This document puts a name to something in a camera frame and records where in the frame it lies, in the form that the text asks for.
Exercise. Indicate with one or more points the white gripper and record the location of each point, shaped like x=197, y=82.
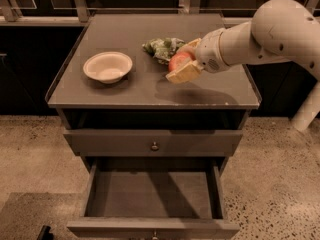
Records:
x=208, y=53

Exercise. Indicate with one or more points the red apple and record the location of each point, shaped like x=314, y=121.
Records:
x=178, y=59

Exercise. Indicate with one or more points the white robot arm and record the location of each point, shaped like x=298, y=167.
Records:
x=279, y=31

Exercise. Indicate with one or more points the grey drawer cabinet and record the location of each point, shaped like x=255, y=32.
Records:
x=144, y=99

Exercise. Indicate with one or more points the brass top drawer knob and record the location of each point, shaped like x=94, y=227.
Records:
x=154, y=146

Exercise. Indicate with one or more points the brass drawer knob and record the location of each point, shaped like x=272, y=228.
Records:
x=154, y=146
x=155, y=236

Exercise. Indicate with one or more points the grey top drawer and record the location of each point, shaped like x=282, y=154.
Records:
x=137, y=143

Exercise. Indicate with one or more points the grey open middle drawer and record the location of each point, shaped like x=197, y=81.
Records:
x=179, y=198

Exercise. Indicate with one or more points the brass middle drawer knob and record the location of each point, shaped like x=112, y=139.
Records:
x=155, y=236

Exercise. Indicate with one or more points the crumpled green chip bag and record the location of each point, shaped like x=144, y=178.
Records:
x=163, y=49

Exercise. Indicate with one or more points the white paper bowl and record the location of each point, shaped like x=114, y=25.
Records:
x=108, y=67

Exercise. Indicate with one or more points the black object at floor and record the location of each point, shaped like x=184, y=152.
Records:
x=45, y=233

